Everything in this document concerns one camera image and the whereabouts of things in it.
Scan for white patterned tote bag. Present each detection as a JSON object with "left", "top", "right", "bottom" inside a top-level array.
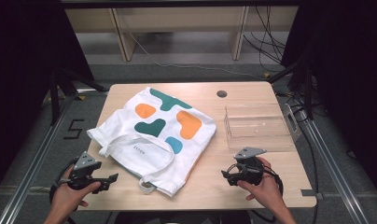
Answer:
[{"left": 86, "top": 86, "right": 217, "bottom": 198}]

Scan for grey tape strip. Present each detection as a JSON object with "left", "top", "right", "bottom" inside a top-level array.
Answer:
[{"left": 300, "top": 189, "right": 325, "bottom": 200}]

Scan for clear plastic box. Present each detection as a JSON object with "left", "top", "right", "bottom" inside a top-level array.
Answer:
[{"left": 223, "top": 102, "right": 302, "bottom": 153}]

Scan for person's left hand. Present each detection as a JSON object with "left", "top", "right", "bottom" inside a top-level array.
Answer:
[{"left": 50, "top": 166, "right": 102, "bottom": 216}]

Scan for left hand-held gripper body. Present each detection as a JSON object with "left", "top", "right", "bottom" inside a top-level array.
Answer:
[{"left": 66, "top": 151, "right": 112, "bottom": 191}]

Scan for black curtain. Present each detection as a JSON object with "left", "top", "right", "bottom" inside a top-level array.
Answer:
[
  {"left": 0, "top": 0, "right": 94, "bottom": 200},
  {"left": 281, "top": 0, "right": 377, "bottom": 200}
]

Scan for bundle of black cables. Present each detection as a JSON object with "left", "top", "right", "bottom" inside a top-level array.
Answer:
[{"left": 242, "top": 6, "right": 287, "bottom": 73}]

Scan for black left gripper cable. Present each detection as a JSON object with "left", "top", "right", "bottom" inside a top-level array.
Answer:
[{"left": 49, "top": 158, "right": 80, "bottom": 213}]

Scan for black metal stand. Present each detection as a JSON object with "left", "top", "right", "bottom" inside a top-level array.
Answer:
[
  {"left": 48, "top": 66, "right": 110, "bottom": 125},
  {"left": 267, "top": 59, "right": 315, "bottom": 120}
]

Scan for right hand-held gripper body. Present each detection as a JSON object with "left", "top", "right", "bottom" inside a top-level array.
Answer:
[{"left": 233, "top": 147, "right": 268, "bottom": 186}]

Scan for light wooden desk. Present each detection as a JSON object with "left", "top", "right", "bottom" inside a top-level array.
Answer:
[{"left": 64, "top": 6, "right": 300, "bottom": 63}]

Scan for person's right hand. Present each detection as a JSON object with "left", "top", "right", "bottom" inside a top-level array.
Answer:
[{"left": 237, "top": 157, "right": 286, "bottom": 213}]

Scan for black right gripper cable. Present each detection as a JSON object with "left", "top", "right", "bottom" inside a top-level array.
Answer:
[{"left": 250, "top": 167, "right": 286, "bottom": 223}]

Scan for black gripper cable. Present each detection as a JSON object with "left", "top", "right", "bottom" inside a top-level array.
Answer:
[
  {"left": 250, "top": 167, "right": 286, "bottom": 223},
  {"left": 49, "top": 158, "right": 80, "bottom": 213}
]

